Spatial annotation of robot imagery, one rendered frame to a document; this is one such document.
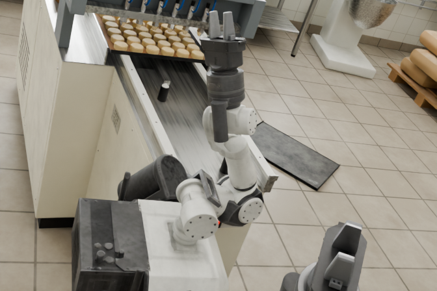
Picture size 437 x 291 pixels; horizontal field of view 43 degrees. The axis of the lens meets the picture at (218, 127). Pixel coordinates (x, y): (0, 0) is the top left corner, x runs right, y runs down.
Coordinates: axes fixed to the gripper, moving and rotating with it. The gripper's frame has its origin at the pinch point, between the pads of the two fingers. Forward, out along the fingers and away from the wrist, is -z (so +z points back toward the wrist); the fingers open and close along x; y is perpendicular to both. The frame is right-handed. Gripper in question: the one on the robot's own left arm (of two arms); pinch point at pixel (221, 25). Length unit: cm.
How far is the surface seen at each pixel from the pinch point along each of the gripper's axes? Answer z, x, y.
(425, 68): 110, -132, -373
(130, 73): 24, -66, -18
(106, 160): 58, -80, -12
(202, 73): 30, -61, -47
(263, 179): 50, -10, -22
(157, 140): 36.5, -33.3, -2.5
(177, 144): 42, -36, -12
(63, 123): 44, -97, -6
